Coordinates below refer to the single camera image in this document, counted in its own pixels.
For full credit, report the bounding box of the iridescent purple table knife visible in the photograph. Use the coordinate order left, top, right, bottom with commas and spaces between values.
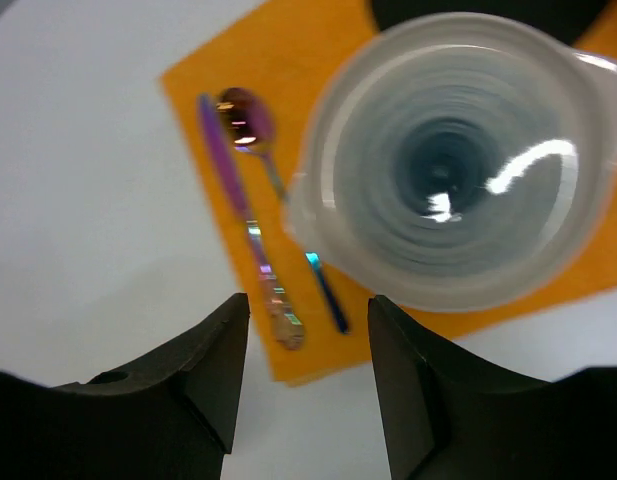
197, 93, 305, 350

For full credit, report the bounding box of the black hexagonal coaster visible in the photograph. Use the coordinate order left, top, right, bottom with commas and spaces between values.
368, 0, 617, 46

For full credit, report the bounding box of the white ribbed plate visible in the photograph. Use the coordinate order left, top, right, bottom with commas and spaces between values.
286, 12, 617, 312

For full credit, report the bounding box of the iridescent purple spoon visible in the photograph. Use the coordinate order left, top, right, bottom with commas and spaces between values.
216, 87, 350, 334

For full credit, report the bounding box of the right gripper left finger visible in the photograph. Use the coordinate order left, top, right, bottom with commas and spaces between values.
0, 293, 250, 479

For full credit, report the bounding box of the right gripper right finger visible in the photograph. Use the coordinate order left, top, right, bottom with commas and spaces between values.
367, 296, 617, 479

